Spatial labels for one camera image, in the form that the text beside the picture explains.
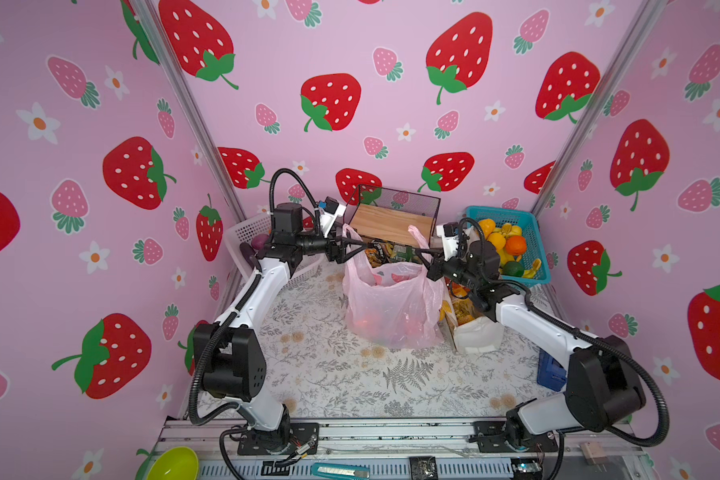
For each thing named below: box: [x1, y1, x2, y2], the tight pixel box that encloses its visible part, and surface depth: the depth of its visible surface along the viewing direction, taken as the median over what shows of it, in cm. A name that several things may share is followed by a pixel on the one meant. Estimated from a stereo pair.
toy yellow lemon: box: [486, 232, 506, 251], surface depth 109 cm
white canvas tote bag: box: [443, 310, 505, 354], surface depth 80 cm
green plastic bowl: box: [147, 446, 200, 480], surface depth 70 cm
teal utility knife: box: [311, 462, 371, 480], surface depth 71 cm
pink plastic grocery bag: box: [342, 224, 445, 349], surface depth 80 cm
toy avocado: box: [502, 261, 525, 277], surface depth 100 cm
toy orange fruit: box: [505, 235, 527, 256], surface depth 109 cm
